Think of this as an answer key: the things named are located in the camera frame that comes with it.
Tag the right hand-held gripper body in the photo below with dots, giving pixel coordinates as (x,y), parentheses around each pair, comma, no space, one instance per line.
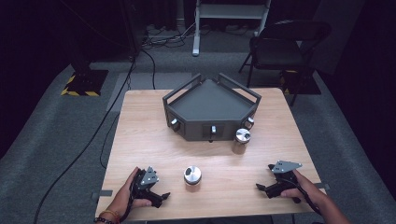
(285,177)

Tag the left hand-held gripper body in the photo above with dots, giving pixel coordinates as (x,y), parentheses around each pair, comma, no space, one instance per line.
(146,179)

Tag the glass jar with red spice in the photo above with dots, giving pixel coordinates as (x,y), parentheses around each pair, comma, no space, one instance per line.
(192,174)

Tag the glass jar with brown spice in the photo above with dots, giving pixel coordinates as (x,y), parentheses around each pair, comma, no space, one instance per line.
(241,143)

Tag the dark grey corner rack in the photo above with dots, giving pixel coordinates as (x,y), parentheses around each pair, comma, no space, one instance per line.
(208,104)

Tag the person's right hand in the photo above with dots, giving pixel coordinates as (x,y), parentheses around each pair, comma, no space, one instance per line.
(306,191)

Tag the person's left hand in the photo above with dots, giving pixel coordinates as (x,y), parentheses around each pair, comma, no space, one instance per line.
(121,199)

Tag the black base with striped tape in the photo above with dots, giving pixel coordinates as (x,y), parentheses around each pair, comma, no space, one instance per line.
(87,82)

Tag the black folding chair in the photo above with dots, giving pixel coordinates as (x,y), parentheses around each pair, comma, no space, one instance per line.
(280,51)

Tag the black stand pole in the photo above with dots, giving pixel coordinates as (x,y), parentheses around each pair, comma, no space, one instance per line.
(132,28)

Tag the grey table bracket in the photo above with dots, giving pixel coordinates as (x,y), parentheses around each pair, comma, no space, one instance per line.
(102,193)
(323,186)

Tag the white metal stand frame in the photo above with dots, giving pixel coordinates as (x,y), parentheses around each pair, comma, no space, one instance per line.
(229,11)

